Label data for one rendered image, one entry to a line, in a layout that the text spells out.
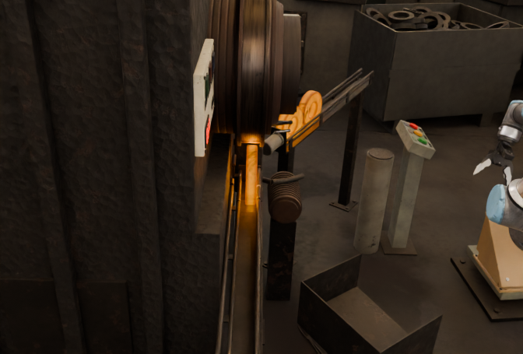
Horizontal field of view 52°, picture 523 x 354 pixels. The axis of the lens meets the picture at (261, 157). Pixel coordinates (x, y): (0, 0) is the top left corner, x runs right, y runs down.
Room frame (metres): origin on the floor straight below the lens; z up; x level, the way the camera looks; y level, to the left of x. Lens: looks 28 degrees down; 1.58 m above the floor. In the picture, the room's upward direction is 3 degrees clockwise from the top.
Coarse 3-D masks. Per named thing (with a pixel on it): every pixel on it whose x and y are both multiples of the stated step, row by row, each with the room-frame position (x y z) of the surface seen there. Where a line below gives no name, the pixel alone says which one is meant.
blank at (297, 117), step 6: (282, 114) 1.91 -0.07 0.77; (288, 114) 1.91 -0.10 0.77; (294, 114) 1.95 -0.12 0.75; (300, 114) 1.99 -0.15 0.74; (282, 120) 1.90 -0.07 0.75; (288, 120) 1.91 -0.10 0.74; (294, 120) 1.98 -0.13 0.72; (300, 120) 1.99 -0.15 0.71; (276, 126) 1.90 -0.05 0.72; (282, 126) 1.88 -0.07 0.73; (288, 126) 1.91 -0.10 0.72; (294, 126) 1.97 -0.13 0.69; (300, 126) 2.00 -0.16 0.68; (288, 132) 1.92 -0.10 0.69
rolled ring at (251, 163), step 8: (248, 152) 1.43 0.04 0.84; (256, 152) 1.43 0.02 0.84; (248, 160) 1.40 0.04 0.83; (256, 160) 1.40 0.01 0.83; (248, 168) 1.38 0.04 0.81; (256, 168) 1.38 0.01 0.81; (248, 176) 1.37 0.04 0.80; (256, 176) 1.37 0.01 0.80; (248, 184) 1.36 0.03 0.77; (256, 184) 1.36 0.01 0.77; (248, 192) 1.36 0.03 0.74; (256, 192) 1.36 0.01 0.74; (248, 200) 1.37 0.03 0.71
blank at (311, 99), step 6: (312, 90) 2.10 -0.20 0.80; (306, 96) 2.05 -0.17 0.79; (312, 96) 2.06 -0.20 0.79; (318, 96) 2.11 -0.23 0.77; (300, 102) 2.04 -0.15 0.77; (306, 102) 2.03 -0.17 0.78; (312, 102) 2.06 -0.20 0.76; (318, 102) 2.11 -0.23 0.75; (300, 108) 2.02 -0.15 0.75; (306, 108) 2.02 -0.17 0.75; (312, 108) 2.11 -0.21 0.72; (318, 108) 2.12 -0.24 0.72; (306, 114) 2.03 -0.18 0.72; (312, 114) 2.09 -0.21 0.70; (306, 120) 2.03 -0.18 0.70
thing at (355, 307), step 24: (312, 288) 1.02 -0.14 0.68; (336, 288) 1.07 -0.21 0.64; (312, 312) 0.96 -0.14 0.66; (336, 312) 0.90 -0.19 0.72; (360, 312) 1.03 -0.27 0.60; (312, 336) 0.95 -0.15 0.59; (336, 336) 0.89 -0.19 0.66; (360, 336) 0.83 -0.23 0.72; (384, 336) 0.96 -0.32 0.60; (408, 336) 0.84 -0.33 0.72; (432, 336) 0.90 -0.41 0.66
